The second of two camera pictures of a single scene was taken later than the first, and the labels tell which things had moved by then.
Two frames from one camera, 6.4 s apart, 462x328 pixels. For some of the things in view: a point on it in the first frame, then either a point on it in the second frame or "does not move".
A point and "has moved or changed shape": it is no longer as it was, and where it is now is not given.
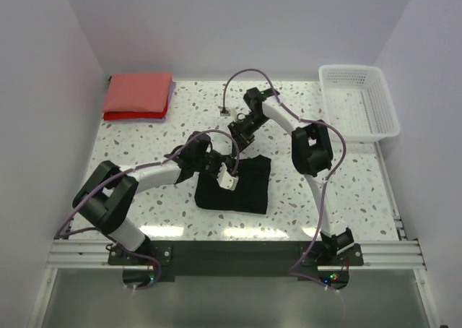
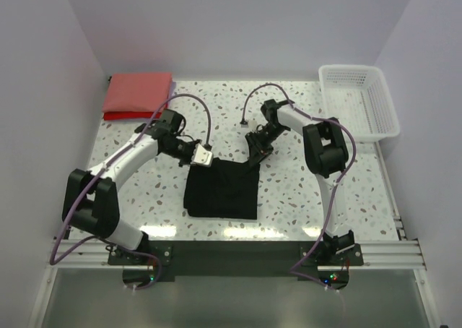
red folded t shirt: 115,115 does not move
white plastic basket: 357,101 does not move
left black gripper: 219,162 → 187,154
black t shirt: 250,194 has moved or changed shape
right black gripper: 242,133 → 258,144
